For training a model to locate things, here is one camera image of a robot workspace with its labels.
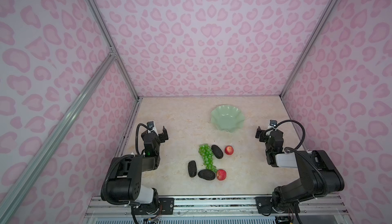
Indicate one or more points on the green grape bunch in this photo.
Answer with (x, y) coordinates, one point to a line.
(207, 155)

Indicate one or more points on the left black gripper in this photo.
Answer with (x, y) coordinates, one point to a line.
(154, 135)

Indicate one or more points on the dark avocado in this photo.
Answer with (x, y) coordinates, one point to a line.
(206, 174)
(192, 169)
(217, 151)

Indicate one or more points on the light green fruit bowl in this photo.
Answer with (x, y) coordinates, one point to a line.
(227, 118)

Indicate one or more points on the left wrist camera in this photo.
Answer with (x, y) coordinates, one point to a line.
(150, 125)

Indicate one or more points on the aluminium frame strut left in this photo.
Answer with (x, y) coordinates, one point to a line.
(31, 173)

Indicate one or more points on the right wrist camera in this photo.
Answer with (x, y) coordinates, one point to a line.
(273, 123)

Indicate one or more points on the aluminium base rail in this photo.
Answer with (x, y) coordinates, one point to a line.
(221, 209)

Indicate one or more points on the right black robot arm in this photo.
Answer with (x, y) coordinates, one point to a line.
(318, 176)

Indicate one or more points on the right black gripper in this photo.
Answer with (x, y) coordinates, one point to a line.
(269, 135)

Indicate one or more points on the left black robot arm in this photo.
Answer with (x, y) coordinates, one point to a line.
(122, 184)

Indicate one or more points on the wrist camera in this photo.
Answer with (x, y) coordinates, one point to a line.
(273, 123)
(150, 125)

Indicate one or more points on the aluminium corner post right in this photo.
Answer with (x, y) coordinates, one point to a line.
(320, 25)

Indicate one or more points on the red apple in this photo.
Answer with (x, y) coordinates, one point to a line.
(229, 150)
(221, 175)

